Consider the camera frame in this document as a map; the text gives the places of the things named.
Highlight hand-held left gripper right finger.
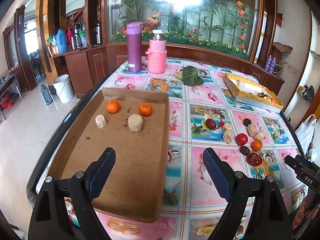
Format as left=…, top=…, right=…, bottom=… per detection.
left=202, top=147, right=293, bottom=240

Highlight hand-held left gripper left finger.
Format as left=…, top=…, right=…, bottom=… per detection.
left=28, top=147, right=117, bottom=240

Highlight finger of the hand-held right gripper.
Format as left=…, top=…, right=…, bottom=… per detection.
left=295, top=154, right=320, bottom=172
left=284, top=155, right=304, bottom=174

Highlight brown cardboard tray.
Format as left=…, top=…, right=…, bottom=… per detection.
left=47, top=87, right=170, bottom=223

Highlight large red date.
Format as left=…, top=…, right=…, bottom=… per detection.
left=247, top=152, right=262, bottom=166

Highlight small orange mandarin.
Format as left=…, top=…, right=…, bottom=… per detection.
left=251, top=139, right=263, bottom=152
left=106, top=100, right=121, bottom=114
left=139, top=103, right=153, bottom=117

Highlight beige cake piece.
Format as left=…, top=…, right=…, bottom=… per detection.
left=222, top=131, right=235, bottom=144

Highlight red tomato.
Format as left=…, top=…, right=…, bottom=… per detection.
left=236, top=133, right=249, bottom=146

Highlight person's right hand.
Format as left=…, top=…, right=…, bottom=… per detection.
left=292, top=195, right=313, bottom=230

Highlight white plastic bag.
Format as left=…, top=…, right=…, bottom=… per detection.
left=295, top=115, right=318, bottom=153

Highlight colourful printed tablecloth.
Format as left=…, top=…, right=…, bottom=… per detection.
left=64, top=56, right=310, bottom=240

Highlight large beige sugarcane piece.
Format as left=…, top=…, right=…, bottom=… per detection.
left=128, top=113, right=144, bottom=132

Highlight yellow cardboard box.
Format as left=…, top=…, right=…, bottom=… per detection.
left=224, top=73, right=284, bottom=111

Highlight white plastic bucket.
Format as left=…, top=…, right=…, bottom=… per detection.
left=53, top=74, right=75, bottom=103

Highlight grey water jug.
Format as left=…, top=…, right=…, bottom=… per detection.
left=40, top=84, right=53, bottom=105

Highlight purple spray bottles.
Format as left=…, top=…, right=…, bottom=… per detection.
left=265, top=55, right=277, bottom=72

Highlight green leafy vegetable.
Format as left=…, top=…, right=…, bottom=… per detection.
left=179, top=66, right=204, bottom=87

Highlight brown wooden cabinet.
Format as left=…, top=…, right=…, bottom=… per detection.
left=50, top=42, right=285, bottom=98

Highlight red bag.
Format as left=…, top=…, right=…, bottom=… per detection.
left=0, top=96, right=13, bottom=109

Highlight dark wooden chair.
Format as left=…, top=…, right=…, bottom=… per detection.
left=29, top=51, right=45, bottom=80

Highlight black side table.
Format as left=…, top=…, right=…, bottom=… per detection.
left=0, top=75, right=22, bottom=120

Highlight purple thermos bottle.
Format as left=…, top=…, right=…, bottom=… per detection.
left=127, top=22, right=143, bottom=73

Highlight bottle with pink knitted sleeve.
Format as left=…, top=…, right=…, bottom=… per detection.
left=146, top=29, right=167, bottom=74

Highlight blue thermos flask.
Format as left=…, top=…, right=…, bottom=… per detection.
left=55, top=29, right=68, bottom=54

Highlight black and steel thermos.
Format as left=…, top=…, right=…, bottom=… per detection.
left=72, top=22, right=83, bottom=48

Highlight silver thermos flask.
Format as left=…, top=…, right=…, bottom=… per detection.
left=95, top=22, right=103, bottom=45

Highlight glass panel with artificial flowers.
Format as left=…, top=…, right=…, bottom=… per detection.
left=106, top=0, right=259, bottom=60

